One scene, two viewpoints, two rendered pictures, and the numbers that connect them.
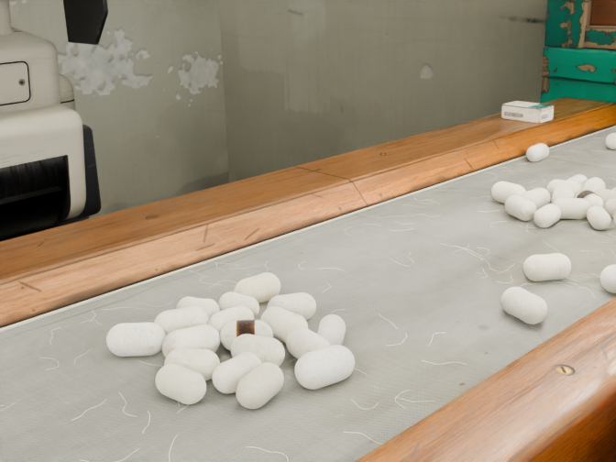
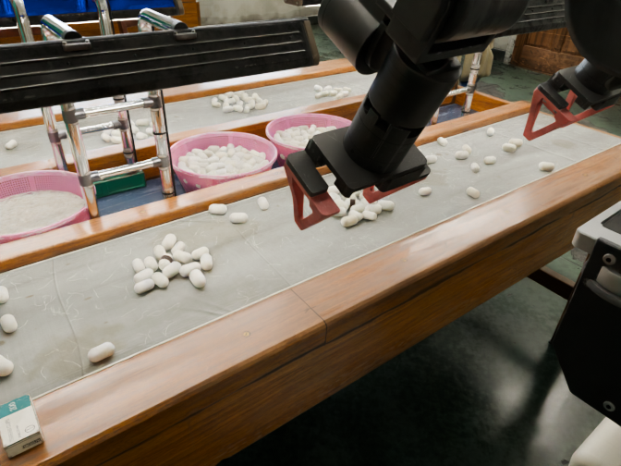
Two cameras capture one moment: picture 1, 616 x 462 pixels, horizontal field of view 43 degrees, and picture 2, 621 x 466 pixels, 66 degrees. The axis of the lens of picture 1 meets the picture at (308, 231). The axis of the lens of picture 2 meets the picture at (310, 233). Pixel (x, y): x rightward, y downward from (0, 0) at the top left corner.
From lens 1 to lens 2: 138 cm
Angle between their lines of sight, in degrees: 128
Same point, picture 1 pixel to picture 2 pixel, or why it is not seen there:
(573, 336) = (266, 179)
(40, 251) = (442, 238)
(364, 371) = not seen: hidden behind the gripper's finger
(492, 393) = not seen: hidden behind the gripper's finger
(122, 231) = (413, 249)
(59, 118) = (590, 439)
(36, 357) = (415, 212)
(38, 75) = not seen: outside the picture
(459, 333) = (286, 204)
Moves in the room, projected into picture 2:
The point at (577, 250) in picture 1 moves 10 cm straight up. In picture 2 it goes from (208, 237) to (204, 190)
